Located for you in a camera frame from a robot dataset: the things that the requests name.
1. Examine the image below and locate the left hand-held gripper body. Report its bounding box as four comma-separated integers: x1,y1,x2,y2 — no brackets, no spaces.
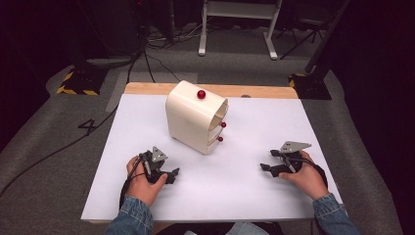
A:
139,146,169,184

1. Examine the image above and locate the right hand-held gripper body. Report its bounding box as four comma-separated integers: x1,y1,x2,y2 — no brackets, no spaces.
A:
276,140,313,174

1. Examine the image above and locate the person's left hand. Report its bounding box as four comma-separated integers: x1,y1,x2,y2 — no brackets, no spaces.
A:
125,155,168,208

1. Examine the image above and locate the person's right hand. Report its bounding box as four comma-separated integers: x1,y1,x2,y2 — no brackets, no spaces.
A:
278,150,330,201

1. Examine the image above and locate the white table mat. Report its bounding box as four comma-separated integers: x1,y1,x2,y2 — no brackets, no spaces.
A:
80,93,344,223

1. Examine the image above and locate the cream drawer with red knob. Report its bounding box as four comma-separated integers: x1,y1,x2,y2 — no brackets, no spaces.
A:
207,135,225,155
208,120,228,139

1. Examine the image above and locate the cream drawer cabinet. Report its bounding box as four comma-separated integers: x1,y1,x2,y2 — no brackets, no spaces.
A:
164,79,230,156

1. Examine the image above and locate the black yellow striped stand base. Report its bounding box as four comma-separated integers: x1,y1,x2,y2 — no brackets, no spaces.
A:
288,72,333,101
55,66,110,97

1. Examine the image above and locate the wooden table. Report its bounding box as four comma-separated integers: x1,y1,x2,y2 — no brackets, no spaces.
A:
123,81,300,100

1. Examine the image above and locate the black tripod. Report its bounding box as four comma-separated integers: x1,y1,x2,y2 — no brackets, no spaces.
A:
277,13,328,61

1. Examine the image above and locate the black slanted pole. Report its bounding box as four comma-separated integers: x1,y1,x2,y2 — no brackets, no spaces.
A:
304,0,352,74

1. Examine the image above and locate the dark equipment stand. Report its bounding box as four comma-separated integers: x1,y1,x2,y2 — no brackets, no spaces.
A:
72,0,149,68

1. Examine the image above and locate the white metal stand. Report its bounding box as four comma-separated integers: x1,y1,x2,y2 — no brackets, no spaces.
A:
198,0,284,61

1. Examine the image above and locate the left hand-held gripper black cable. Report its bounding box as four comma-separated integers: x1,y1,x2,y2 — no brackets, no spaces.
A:
118,153,149,211

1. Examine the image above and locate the thin black floor cable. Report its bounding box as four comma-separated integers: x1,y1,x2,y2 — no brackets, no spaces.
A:
142,52,182,84

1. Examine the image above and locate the long black floor cable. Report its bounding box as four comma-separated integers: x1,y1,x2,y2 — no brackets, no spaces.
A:
0,105,119,198

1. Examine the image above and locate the bundle of floor cables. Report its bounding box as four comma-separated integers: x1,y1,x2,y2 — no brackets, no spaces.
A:
145,19,205,51

